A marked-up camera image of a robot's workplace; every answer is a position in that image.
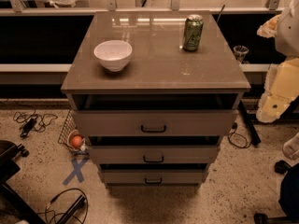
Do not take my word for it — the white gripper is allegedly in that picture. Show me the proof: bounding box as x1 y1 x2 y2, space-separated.
256 15 299 123

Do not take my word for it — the grey drawer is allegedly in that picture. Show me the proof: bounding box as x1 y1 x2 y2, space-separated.
88 136 219 164
98 163 207 185
70 93 240 138

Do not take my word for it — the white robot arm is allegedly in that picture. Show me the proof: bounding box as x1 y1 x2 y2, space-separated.
256 0 299 123

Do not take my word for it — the grey drawer cabinet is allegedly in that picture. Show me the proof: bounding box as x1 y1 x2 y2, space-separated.
61 10 252 191

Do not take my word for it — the glass cup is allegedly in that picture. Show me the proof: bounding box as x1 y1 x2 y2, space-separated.
233 45 249 63

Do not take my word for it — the black stand leg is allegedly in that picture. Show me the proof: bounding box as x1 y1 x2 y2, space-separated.
238 101 261 147

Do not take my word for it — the green soda can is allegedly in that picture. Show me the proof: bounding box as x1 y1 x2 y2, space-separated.
183 14 204 51

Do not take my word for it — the dark chair right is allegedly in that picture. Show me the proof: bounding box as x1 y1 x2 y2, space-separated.
254 161 299 224

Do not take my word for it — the white bowl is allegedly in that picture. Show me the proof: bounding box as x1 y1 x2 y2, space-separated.
93 40 133 72

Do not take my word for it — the orange ball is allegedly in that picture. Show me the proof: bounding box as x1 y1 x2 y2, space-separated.
71 135 82 148

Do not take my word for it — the blue tape cross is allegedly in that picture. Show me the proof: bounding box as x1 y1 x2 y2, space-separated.
63 157 89 186

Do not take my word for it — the black office chair base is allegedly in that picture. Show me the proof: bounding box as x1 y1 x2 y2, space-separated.
0 139 45 224

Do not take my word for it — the black cable right floor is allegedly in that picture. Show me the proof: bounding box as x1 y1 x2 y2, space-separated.
227 122 252 149

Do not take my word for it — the wire basket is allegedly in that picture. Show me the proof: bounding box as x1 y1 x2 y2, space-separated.
58 112 88 156

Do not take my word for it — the black cable loop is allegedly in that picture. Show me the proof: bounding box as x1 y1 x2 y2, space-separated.
44 188 90 224

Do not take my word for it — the black power adapter with cable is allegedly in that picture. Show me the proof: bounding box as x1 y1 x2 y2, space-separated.
13 105 58 138

